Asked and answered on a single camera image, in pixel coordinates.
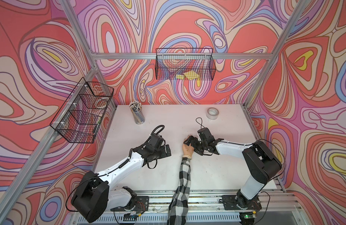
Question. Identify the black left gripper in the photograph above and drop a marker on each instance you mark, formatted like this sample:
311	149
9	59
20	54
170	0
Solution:
164	153

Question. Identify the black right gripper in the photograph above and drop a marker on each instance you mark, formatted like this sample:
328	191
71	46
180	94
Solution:
189	139

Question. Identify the beige strap wrist watch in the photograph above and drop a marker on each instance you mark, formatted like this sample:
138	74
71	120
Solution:
187	156

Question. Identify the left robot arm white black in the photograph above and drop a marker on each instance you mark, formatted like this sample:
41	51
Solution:
95	192

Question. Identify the plaid sleeve mannequin forearm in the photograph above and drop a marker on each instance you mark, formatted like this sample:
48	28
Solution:
178	208

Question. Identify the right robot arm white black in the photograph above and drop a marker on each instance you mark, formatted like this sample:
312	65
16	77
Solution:
260	160

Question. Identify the clear tape roll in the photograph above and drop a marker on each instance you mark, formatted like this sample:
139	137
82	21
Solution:
212	113

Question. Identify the yellow sticky notes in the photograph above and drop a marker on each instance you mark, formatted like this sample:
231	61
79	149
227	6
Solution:
190	75

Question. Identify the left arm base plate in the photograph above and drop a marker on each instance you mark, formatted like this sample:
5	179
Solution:
136	204

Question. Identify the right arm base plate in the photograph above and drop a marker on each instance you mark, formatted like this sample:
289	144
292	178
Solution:
235	203

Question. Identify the black wire basket back wall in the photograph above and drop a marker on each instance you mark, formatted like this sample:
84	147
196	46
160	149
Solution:
178	60

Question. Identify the black wire basket wall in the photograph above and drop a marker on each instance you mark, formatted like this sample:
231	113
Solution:
80	117
178	60

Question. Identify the black wire basket left wall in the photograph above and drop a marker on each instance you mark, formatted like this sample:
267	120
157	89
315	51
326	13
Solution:
80	117

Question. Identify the aluminium frame post left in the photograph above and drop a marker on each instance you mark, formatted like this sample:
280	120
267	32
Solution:
45	56

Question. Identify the aluminium frame post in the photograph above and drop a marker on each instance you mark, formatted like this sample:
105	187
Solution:
45	56
291	23

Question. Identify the aluminium frame post right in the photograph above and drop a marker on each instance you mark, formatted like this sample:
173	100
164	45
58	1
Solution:
291	23

